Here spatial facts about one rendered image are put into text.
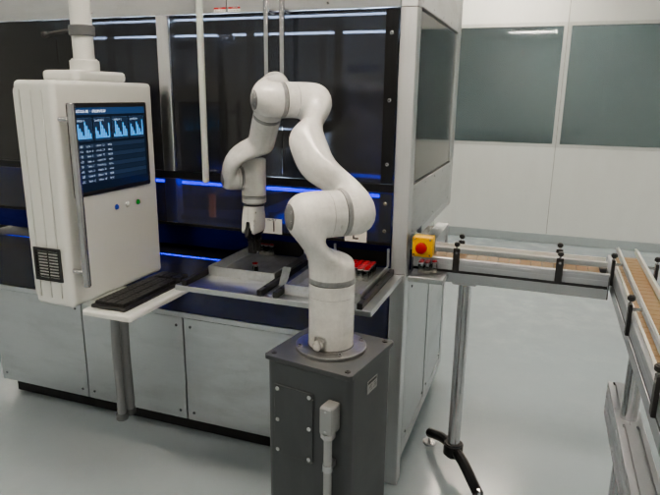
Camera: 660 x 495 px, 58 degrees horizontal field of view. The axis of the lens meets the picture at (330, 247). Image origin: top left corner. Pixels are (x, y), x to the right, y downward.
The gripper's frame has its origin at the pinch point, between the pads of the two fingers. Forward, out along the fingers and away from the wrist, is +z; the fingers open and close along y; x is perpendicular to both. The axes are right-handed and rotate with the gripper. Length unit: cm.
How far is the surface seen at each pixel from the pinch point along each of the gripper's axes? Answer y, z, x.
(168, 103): -20, -49, -47
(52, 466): 16, 99, -87
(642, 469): 23, 45, 127
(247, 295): 19.6, 11.5, 6.9
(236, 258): -14.1, 9.4, -15.3
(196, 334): -21, 47, -39
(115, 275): 13, 13, -51
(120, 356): 1, 52, -61
